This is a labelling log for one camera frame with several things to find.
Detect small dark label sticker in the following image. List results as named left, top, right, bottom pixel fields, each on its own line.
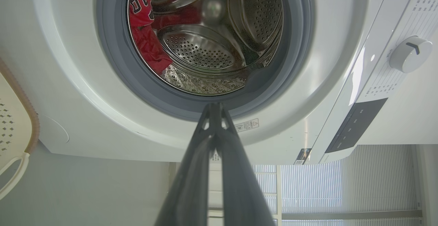
left=294, top=148, right=312, bottom=165

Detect white front-load washing machine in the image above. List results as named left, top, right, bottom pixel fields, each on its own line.
left=0, top=0, right=438, bottom=166

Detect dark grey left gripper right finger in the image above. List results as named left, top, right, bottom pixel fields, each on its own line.
left=217, top=103, right=277, bottom=226

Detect white program dial knob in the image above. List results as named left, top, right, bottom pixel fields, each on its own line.
left=389, top=36, right=433, bottom=73

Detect beige plastic laundry basket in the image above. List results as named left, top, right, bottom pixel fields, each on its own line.
left=0, top=58, right=40, bottom=201

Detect round white filter cover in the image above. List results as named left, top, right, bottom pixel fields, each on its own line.
left=39, top=114, right=70, bottom=144

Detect red basketball jersey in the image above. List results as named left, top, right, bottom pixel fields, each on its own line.
left=128, top=0, right=201, bottom=76

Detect stainless steel washing machine drum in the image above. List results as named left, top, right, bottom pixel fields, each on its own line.
left=127, top=0, right=284, bottom=96

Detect grey rubber door gasket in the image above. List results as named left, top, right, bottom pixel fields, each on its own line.
left=96, top=0, right=313, bottom=122

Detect black washer display panel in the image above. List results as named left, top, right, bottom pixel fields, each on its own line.
left=324, top=98, right=389, bottom=154

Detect white window blinds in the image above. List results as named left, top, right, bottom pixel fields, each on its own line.
left=252, top=145, right=423, bottom=226

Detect warning sticker with red triangle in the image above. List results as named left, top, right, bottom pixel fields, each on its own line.
left=234, top=118, right=259, bottom=133

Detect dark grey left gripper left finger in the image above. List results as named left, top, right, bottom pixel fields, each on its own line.
left=154, top=103, right=217, bottom=226

